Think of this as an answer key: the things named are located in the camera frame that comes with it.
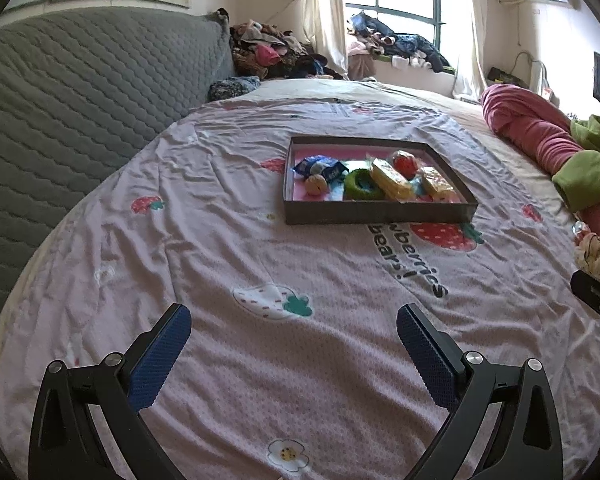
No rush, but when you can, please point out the yellow rice cracker packet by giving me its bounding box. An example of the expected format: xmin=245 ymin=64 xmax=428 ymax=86
xmin=370 ymin=158 xmax=416 ymax=203

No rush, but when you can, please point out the red egg toy packet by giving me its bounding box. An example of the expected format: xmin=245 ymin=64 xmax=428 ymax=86
xmin=390 ymin=150 xmax=419 ymax=180

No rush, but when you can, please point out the green fuzzy ring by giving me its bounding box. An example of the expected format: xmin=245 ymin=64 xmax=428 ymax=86
xmin=342 ymin=167 xmax=387 ymax=202

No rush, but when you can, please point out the brown walnut ball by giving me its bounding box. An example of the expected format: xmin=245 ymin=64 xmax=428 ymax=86
xmin=304 ymin=174 xmax=328 ymax=196

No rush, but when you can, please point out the blue cookie packet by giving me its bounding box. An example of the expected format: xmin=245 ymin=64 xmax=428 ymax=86
xmin=294 ymin=155 xmax=348 ymax=184

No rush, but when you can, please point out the cream scrunchie toy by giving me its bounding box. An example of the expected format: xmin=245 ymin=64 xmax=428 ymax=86
xmin=576 ymin=232 xmax=600 ymax=281

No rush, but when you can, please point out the small shiny snack packet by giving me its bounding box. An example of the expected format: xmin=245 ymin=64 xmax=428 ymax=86
xmin=571 ymin=220 xmax=591 ymax=244

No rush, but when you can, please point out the green blanket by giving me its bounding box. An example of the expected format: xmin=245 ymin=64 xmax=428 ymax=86
xmin=552 ymin=115 xmax=600 ymax=212

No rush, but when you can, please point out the pink rolled blanket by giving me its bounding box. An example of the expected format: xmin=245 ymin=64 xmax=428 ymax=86
xmin=481 ymin=84 xmax=600 ymax=234

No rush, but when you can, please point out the pink strawberry bed sheet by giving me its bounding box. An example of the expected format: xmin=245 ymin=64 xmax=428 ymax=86
xmin=0 ymin=99 xmax=600 ymax=479

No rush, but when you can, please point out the white curtain right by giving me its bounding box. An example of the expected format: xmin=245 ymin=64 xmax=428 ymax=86
xmin=453 ymin=0 xmax=488 ymax=101

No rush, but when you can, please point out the white curtain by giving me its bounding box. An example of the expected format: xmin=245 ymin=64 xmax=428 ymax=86
xmin=301 ymin=0 xmax=348 ymax=76
xmin=453 ymin=0 xmax=488 ymax=101

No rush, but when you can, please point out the dark cardboard tray box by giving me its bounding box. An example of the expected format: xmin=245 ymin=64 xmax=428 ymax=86
xmin=283 ymin=134 xmax=478 ymax=224

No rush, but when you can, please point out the grey quilted headboard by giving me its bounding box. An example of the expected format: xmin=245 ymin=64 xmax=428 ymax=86
xmin=0 ymin=6 xmax=234 ymax=316

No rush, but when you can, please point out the dark patterned pillow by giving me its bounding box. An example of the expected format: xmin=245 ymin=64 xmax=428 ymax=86
xmin=209 ymin=76 xmax=261 ymax=101

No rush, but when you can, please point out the clothes pile on windowsill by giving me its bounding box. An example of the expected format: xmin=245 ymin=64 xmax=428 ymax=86
xmin=348 ymin=11 xmax=455 ymax=74

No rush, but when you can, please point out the pile of clothes by bed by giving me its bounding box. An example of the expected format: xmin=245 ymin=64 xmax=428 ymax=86
xmin=230 ymin=20 xmax=343 ymax=81

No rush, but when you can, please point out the white curtain left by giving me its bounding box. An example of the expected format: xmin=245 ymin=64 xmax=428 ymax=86
xmin=301 ymin=0 xmax=348 ymax=76

